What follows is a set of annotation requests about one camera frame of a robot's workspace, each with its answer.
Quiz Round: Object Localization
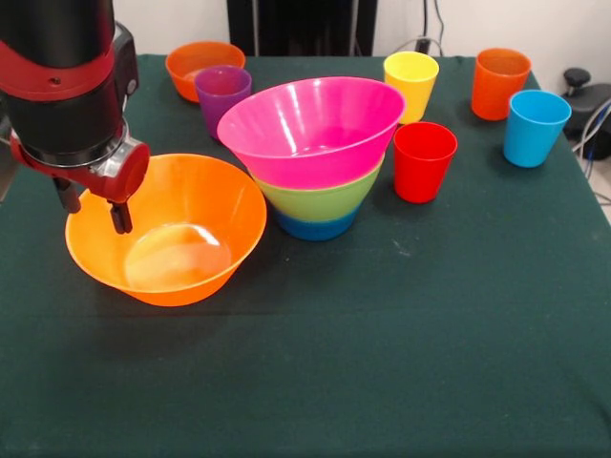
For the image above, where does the blue bowl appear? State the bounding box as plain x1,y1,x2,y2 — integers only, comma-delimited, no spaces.
272,209,360,242

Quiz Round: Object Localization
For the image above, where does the black round base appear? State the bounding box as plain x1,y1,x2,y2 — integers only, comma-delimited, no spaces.
565,83,611,161

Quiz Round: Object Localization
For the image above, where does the blue cup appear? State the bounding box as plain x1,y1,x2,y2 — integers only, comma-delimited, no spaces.
502,90,573,169

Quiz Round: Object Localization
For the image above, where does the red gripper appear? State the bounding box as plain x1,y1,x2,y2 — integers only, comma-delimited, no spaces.
9,133,152,235

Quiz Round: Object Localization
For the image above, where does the orange cup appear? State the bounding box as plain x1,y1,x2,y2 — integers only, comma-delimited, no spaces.
471,47,533,122

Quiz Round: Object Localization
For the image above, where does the black hanging cable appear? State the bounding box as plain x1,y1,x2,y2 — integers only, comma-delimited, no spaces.
432,0,448,56

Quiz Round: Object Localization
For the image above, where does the black round knob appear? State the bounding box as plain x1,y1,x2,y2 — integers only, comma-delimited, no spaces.
562,68,593,98

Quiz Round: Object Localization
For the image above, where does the dark green table cloth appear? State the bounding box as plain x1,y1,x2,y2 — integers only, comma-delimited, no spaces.
0,52,611,458

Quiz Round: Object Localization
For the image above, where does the large pink bowl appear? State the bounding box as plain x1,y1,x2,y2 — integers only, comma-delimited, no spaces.
217,75,407,191

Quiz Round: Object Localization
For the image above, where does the purple cup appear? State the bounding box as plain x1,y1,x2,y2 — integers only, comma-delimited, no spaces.
194,65,253,142

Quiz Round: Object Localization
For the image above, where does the yellow cup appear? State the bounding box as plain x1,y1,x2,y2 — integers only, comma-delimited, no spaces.
383,51,440,125

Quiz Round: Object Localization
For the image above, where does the red cup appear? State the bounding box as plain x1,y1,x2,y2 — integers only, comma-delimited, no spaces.
392,121,459,205

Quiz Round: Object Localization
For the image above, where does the large orange bowl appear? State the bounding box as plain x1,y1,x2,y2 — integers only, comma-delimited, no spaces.
64,152,268,307

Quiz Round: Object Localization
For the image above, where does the small dark orange bowl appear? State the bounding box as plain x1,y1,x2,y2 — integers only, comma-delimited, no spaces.
165,40,247,104

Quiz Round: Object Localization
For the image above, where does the green bowl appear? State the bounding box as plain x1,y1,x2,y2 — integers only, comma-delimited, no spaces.
250,155,387,223

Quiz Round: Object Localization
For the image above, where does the white cable bundle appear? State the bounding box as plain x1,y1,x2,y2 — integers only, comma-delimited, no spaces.
571,97,611,163

